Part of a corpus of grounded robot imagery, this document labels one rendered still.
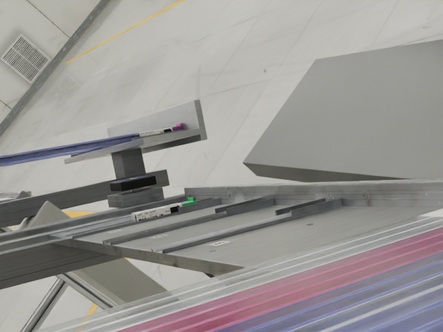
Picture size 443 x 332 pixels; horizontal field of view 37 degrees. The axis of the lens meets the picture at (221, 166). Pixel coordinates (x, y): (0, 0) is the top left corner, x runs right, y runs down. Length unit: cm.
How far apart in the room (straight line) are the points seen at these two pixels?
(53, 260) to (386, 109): 49
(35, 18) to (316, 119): 784
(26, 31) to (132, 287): 768
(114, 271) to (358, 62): 52
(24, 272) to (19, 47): 788
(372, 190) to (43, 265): 41
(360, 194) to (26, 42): 816
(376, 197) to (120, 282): 62
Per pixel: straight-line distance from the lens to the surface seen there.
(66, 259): 84
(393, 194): 59
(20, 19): 874
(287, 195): 70
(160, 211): 78
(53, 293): 239
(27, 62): 865
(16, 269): 82
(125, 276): 114
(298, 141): 105
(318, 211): 62
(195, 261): 49
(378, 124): 94
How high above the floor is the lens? 107
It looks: 23 degrees down
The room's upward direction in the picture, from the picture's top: 48 degrees counter-clockwise
